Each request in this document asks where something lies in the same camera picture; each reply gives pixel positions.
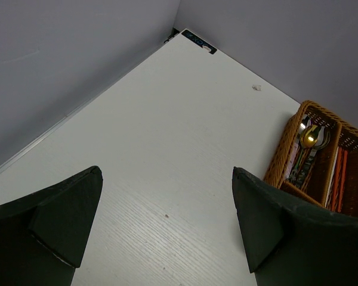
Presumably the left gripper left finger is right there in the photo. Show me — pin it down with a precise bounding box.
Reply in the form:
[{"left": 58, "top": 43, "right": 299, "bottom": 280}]
[{"left": 0, "top": 166, "right": 103, "bottom": 285}]

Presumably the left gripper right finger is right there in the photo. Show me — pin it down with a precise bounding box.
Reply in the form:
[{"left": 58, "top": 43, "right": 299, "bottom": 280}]
[{"left": 232, "top": 167, "right": 358, "bottom": 285}]

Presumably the long orange chopstick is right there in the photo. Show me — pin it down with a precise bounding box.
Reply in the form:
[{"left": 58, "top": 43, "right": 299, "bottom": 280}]
[{"left": 331, "top": 147, "right": 344, "bottom": 212}]

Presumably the gold rainbow spoon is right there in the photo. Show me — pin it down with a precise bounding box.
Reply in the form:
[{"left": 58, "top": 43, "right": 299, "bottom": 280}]
[{"left": 289, "top": 125, "right": 322, "bottom": 184}]

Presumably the short orange chopstick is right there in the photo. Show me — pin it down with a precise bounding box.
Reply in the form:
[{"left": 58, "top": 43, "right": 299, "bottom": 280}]
[{"left": 337, "top": 149, "right": 348, "bottom": 213}]

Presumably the wicker cutlery tray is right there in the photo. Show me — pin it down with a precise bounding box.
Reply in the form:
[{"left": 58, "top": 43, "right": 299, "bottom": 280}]
[{"left": 264, "top": 101, "right": 358, "bottom": 217}]

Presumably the dark spoon in tray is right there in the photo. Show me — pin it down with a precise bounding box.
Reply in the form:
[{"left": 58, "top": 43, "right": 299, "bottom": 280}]
[{"left": 298, "top": 126, "right": 331, "bottom": 186}]

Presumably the white scrap on table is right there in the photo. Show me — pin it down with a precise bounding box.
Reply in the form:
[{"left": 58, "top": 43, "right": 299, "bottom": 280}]
[{"left": 252, "top": 85, "right": 261, "bottom": 91}]

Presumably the left blue table label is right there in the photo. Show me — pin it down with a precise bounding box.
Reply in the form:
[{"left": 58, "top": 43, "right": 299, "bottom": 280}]
[{"left": 181, "top": 29, "right": 217, "bottom": 54}]

